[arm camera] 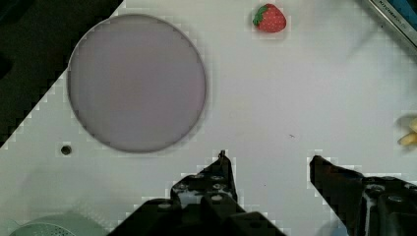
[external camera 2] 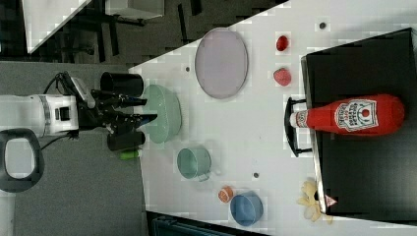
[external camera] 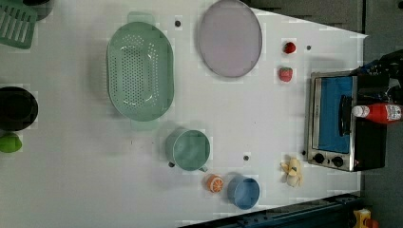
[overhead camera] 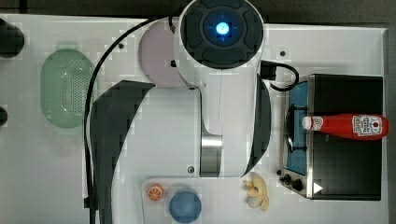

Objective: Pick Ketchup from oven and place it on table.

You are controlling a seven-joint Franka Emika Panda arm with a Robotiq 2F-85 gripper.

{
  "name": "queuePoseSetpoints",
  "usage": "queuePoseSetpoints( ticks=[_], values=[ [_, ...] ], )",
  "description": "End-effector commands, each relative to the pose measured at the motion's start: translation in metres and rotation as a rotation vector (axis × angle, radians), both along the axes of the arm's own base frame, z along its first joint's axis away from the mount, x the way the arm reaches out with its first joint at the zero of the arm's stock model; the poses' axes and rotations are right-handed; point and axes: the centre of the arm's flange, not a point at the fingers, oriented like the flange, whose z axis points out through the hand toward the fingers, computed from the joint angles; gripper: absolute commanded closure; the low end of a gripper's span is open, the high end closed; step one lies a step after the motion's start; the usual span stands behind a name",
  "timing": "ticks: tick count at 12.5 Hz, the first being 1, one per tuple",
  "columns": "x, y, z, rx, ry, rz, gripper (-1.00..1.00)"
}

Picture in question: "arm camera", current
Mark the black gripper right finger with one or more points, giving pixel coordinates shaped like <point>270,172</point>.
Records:
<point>367,206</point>

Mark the yellow toy banana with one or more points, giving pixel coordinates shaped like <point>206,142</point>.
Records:
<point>411,138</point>

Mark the green oval colander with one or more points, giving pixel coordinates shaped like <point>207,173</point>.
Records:
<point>67,224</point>

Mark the red toy strawberry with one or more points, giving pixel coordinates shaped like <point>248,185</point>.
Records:
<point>269,19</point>

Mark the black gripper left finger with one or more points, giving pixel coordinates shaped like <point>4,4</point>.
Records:
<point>202,204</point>

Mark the round lilac plate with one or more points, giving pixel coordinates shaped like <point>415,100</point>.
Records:
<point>137,84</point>

